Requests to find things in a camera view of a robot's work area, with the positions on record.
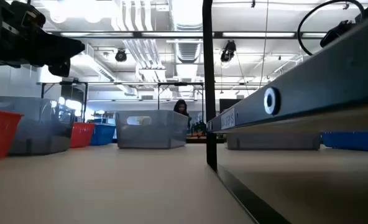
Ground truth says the black aluminium rig frame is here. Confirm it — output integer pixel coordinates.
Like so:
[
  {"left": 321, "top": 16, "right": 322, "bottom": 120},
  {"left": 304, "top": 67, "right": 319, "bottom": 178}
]
[{"left": 186, "top": 136, "right": 227, "bottom": 144}]

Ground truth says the grey plastic basket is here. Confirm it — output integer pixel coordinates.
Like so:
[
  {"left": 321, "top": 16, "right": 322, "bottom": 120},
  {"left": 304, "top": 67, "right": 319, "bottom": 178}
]
[
  {"left": 226, "top": 133, "right": 321, "bottom": 151},
  {"left": 0, "top": 95, "right": 75, "bottom": 156},
  {"left": 114, "top": 109, "right": 190, "bottom": 149}
]

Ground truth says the black background rig frame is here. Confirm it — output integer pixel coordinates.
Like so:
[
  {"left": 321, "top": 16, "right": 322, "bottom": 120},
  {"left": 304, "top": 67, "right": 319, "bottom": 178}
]
[
  {"left": 40, "top": 81, "right": 89, "bottom": 124},
  {"left": 157, "top": 82, "right": 205, "bottom": 110}
]

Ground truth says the white round bolt cap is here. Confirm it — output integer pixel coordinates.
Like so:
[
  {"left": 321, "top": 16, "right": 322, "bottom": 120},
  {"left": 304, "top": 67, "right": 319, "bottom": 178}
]
[{"left": 263, "top": 86, "right": 281, "bottom": 116}]

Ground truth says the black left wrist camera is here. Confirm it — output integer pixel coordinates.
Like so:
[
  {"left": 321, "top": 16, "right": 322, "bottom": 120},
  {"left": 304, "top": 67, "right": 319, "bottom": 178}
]
[{"left": 11, "top": 1, "right": 47, "bottom": 29}]

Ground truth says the wooden shelf black metal frame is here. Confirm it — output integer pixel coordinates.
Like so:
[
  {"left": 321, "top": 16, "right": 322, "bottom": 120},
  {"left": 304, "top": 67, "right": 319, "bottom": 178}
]
[{"left": 201, "top": 0, "right": 368, "bottom": 224}]

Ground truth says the black linear light fixture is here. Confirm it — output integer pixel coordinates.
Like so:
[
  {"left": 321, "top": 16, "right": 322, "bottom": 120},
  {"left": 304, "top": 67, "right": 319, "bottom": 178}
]
[{"left": 45, "top": 30, "right": 328, "bottom": 40}]

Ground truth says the red plastic basket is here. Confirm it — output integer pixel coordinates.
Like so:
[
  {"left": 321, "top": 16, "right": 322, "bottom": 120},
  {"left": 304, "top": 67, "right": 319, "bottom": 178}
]
[
  {"left": 69, "top": 122, "right": 96, "bottom": 149},
  {"left": 0, "top": 108, "right": 24, "bottom": 162}
]

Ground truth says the blue plastic basket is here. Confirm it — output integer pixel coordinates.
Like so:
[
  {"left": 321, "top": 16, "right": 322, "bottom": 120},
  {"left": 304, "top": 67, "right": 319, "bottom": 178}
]
[
  {"left": 321, "top": 131, "right": 368, "bottom": 152},
  {"left": 90, "top": 123, "right": 117, "bottom": 146}
]

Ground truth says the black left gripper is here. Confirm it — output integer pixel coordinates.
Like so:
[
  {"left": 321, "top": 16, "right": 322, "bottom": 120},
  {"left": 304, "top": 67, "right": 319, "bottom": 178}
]
[{"left": 0, "top": 0, "right": 86, "bottom": 78}]

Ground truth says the silver ribbed ventilation duct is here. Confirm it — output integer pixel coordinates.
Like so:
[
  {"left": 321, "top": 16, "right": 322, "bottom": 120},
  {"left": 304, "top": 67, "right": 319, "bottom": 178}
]
[{"left": 175, "top": 40, "right": 203, "bottom": 63}]

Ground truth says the white label sticker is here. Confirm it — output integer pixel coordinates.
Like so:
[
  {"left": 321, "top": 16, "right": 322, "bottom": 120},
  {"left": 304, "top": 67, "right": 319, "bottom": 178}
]
[{"left": 220, "top": 107, "right": 236, "bottom": 131}]

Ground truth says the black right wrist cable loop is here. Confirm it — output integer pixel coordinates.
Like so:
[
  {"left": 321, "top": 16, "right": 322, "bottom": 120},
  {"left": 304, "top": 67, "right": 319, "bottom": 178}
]
[{"left": 297, "top": 0, "right": 366, "bottom": 57}]

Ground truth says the black ceiling spotlight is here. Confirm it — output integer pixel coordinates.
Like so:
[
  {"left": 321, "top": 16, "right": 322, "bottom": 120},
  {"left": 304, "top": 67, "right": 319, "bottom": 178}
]
[
  {"left": 114, "top": 49, "right": 128, "bottom": 63},
  {"left": 220, "top": 40, "right": 237, "bottom": 63}
]

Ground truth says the person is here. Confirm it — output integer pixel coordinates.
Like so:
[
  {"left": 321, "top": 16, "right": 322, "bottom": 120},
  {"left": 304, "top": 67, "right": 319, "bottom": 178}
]
[{"left": 172, "top": 98, "right": 191, "bottom": 129}]

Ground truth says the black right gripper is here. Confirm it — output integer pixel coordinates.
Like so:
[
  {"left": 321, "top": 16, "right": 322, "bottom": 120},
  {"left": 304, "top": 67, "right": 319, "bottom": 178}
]
[{"left": 320, "top": 19, "right": 359, "bottom": 49}]

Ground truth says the black monitor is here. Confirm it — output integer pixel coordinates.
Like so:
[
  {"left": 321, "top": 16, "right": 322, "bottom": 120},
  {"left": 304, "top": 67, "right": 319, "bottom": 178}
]
[{"left": 218, "top": 98, "right": 243, "bottom": 113}]

